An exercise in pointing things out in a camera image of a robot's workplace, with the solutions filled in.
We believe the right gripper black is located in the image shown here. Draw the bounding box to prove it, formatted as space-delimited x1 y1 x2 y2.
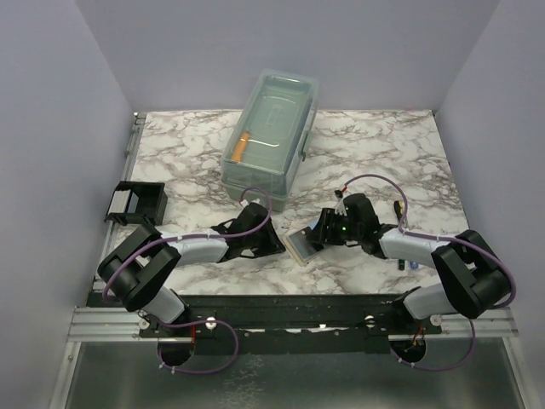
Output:
307 207 363 246

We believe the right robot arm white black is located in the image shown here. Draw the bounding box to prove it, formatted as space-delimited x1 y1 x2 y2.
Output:
306 193 512 334

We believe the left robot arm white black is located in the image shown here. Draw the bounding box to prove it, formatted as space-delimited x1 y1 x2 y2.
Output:
97 202 285 337

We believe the black card box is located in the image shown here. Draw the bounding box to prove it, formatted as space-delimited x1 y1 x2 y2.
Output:
104 181 168 226

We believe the orange tool inside toolbox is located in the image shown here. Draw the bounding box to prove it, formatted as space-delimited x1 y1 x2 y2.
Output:
231 132 250 163

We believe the translucent green plastic toolbox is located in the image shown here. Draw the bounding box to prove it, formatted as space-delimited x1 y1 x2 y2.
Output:
221 70 318 212

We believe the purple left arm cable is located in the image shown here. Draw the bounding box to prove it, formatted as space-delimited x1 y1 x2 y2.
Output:
101 186 273 377

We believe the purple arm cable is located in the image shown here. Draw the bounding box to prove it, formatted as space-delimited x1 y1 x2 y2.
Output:
334 173 517 371
101 186 273 377

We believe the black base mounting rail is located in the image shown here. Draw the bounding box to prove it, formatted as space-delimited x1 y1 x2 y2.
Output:
140 294 441 354

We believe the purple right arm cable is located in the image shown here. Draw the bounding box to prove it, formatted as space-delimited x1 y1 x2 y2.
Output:
334 173 517 371

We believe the aluminium extrusion rail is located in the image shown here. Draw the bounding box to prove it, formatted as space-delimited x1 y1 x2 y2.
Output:
67 307 158 343

